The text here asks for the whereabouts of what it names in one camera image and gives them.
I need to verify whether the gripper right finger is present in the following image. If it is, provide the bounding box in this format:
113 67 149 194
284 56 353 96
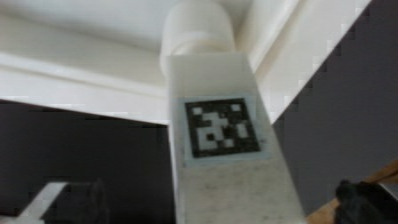
333 180 398 224

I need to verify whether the white table leg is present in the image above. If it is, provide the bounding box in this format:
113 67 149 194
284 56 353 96
159 0 307 224

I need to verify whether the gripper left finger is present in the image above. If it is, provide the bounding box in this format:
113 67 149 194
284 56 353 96
12 181 109 224

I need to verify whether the white square tabletop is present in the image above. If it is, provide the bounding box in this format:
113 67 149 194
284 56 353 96
0 0 372 123

